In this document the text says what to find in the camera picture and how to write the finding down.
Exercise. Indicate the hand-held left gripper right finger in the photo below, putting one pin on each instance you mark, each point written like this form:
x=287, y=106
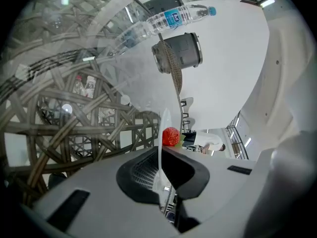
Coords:
x=223, y=182

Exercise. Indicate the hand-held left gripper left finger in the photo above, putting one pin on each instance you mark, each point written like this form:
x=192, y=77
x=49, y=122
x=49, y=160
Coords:
x=99, y=182

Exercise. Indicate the red round fruit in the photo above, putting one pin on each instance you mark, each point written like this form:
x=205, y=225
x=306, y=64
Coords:
x=171, y=136

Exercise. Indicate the white thin plastic strip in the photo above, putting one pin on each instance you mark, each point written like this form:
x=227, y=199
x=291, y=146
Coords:
x=162, y=133

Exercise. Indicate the wicker glass-top table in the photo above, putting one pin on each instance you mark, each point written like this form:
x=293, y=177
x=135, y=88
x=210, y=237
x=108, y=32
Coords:
x=62, y=58

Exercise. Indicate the black stair railing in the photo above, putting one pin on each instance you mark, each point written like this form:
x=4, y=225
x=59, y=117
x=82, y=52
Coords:
x=237, y=137

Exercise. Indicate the brown wicker chair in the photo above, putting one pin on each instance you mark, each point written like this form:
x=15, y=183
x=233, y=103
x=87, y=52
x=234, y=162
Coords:
x=175, y=71

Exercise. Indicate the dark grey plastic bin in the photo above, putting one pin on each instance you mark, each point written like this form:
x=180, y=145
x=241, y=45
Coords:
x=185, y=51
x=163, y=0

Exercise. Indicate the clear water bottle blue label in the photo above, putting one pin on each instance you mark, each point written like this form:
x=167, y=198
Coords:
x=173, y=17

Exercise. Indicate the white chair black frame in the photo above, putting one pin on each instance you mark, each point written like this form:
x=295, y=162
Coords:
x=187, y=111

